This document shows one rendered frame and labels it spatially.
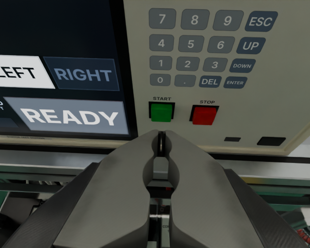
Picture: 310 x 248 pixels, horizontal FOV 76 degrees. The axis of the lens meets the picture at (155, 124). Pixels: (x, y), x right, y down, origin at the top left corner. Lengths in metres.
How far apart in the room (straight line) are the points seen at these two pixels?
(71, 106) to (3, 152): 0.12
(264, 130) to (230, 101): 0.06
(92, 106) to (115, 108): 0.02
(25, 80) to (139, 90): 0.09
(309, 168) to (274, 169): 0.04
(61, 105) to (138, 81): 0.08
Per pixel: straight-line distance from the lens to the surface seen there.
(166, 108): 0.17
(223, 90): 0.17
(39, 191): 0.33
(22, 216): 0.65
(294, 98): 0.20
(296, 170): 0.27
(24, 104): 0.22
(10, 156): 0.28
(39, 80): 0.18
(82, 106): 0.19
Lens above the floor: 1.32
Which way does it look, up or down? 53 degrees down
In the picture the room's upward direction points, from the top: 1 degrees clockwise
